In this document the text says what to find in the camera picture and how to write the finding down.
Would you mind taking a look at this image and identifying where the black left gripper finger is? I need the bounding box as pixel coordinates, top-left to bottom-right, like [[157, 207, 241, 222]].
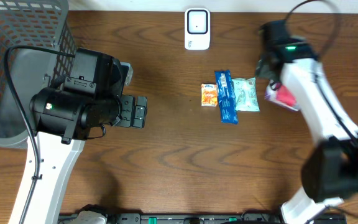
[[132, 96, 147, 129], [116, 95, 135, 128]]

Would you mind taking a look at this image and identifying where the purple pink tissue pack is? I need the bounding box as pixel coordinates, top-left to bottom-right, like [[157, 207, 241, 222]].
[[264, 80, 300, 111]]

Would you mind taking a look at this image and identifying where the mint green tissue pack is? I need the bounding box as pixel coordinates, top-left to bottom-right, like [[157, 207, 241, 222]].
[[232, 78, 260, 112]]

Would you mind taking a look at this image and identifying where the blue Oreo cookie pack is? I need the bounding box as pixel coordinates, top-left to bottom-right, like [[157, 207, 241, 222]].
[[214, 70, 238, 124]]

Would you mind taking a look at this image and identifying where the orange tissue pack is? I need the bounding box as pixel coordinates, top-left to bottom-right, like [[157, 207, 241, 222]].
[[201, 84, 218, 107]]

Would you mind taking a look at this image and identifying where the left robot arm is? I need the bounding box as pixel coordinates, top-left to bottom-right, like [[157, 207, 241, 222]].
[[9, 48, 147, 223]]

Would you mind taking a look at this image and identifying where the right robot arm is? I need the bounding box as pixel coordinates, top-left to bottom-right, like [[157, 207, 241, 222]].
[[255, 20, 358, 223]]

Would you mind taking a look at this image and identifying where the grey plastic mesh basket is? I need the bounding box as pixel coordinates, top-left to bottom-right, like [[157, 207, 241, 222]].
[[0, 0, 76, 149]]

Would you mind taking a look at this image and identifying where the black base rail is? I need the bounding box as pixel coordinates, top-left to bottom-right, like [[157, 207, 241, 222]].
[[57, 205, 347, 224]]

